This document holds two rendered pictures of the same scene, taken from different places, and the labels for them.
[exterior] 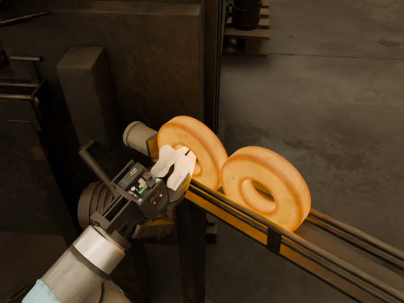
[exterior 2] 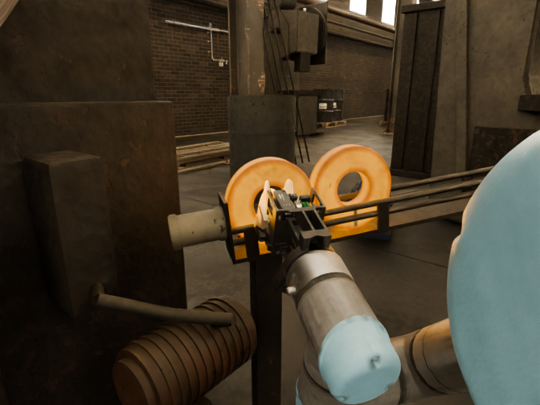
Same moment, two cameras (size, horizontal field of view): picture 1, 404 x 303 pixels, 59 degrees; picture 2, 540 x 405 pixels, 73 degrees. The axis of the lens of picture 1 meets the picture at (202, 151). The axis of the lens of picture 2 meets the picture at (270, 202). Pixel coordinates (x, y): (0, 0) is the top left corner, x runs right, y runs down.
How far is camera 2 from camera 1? 0.61 m
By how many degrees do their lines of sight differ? 54
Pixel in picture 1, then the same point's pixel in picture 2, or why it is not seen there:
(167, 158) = not seen: hidden behind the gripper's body
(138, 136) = (194, 219)
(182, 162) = (289, 190)
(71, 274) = (353, 292)
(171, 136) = (251, 184)
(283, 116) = not seen: hidden behind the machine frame
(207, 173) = not seen: hidden behind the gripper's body
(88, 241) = (325, 260)
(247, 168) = (343, 162)
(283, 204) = (377, 177)
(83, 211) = (157, 377)
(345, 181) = (245, 298)
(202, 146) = (294, 169)
